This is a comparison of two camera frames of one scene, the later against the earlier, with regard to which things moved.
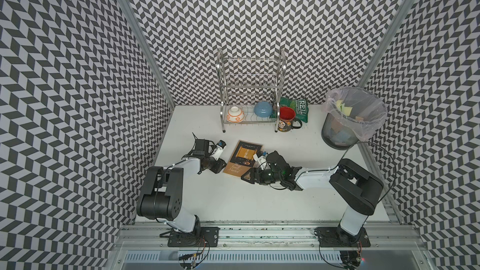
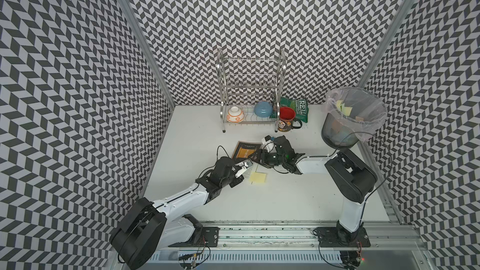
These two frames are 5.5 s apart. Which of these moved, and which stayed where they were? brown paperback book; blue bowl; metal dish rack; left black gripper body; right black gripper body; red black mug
Moved: right black gripper body; left black gripper body
Stayed: metal dish rack; brown paperback book; blue bowl; red black mug
